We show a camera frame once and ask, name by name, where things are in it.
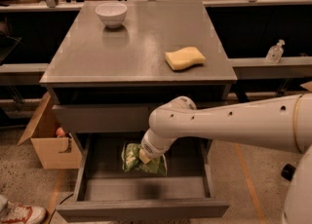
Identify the clear sanitizer pump bottle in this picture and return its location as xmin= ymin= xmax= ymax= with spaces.
xmin=265 ymin=39 xmax=285 ymax=64

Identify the white red sneaker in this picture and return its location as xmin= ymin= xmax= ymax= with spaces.
xmin=0 ymin=195 xmax=47 ymax=224

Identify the green jalapeno chip bag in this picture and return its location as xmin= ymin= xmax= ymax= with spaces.
xmin=121 ymin=142 xmax=168 ymax=176

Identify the open grey lower drawer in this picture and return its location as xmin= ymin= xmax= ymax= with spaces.
xmin=57 ymin=134 xmax=229 ymax=222

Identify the white ceramic bowl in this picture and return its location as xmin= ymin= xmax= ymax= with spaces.
xmin=96 ymin=2 xmax=128 ymax=28

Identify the grey upper drawer front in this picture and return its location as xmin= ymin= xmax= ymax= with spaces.
xmin=53 ymin=104 xmax=156 ymax=134

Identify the black office chair base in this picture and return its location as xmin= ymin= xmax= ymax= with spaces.
xmin=281 ymin=164 xmax=296 ymax=181

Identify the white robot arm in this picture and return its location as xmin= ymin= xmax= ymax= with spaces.
xmin=139 ymin=93 xmax=312 ymax=224

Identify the orange ball in box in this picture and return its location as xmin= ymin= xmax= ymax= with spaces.
xmin=56 ymin=128 xmax=66 ymax=137

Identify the cardboard box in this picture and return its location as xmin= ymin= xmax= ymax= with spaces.
xmin=18 ymin=93 xmax=82 ymax=169

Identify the grey drawer cabinet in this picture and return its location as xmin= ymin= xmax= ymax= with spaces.
xmin=39 ymin=0 xmax=238 ymax=138

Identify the yellow sponge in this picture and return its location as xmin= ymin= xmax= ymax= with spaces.
xmin=165 ymin=47 xmax=206 ymax=71

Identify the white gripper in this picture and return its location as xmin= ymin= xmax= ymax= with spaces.
xmin=138 ymin=139 xmax=164 ymax=164

